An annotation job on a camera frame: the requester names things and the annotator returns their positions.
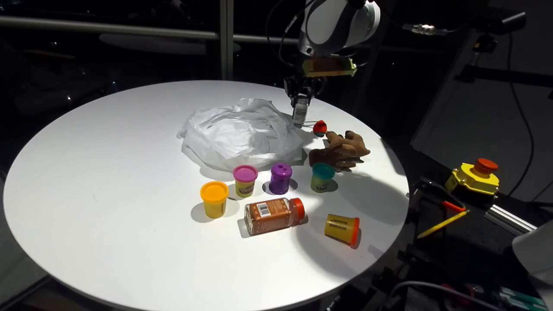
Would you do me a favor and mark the horizontal metal window rail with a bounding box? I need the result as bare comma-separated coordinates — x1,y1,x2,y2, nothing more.
0,14,301,48

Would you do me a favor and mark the yellow emergency stop button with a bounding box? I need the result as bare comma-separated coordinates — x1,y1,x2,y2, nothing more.
444,157,503,199

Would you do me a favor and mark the grey floor cable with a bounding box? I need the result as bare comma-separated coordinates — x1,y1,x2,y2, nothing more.
389,280,505,311

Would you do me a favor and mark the pink lid dough tub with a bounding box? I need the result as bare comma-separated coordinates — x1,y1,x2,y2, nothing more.
232,164,259,200

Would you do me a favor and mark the teal lid dough tub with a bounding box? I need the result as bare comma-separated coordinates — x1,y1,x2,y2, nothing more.
310,161,339,195

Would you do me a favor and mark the aluminium profile bar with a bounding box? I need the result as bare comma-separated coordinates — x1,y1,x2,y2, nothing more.
484,202,539,237

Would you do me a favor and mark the orange tool handle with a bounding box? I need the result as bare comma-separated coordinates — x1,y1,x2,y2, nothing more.
441,199,469,216

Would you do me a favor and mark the brown plush toy animal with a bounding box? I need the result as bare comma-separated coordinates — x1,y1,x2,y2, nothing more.
308,128,372,173

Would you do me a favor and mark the yellow-orange lid dough tub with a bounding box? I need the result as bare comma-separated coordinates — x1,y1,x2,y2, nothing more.
199,180,232,221

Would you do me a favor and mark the thin black wall cable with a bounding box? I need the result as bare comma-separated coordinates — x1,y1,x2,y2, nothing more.
505,31,539,199

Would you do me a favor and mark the white plastic bag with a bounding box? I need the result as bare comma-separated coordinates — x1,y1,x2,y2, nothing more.
176,97,311,173

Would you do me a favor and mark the orange-red lid yellow dough tub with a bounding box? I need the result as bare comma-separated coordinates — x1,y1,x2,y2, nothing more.
323,212,363,250

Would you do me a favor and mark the yellow pencil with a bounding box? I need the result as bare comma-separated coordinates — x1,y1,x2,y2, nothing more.
415,209,472,240

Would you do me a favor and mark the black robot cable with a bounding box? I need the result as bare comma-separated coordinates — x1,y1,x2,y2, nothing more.
263,0,308,66

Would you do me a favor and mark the vertical metal window post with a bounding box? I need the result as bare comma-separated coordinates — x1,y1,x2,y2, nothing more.
218,0,237,81

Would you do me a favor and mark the red lid spice jar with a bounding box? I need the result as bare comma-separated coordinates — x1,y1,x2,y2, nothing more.
242,195,310,237

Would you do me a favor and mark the all purple dough tub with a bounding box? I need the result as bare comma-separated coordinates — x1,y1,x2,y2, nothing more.
268,161,296,197

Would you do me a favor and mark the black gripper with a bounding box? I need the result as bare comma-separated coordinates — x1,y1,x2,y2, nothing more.
284,73,329,111

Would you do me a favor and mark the white rounded panel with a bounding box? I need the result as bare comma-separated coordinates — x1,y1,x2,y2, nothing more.
510,219,553,288

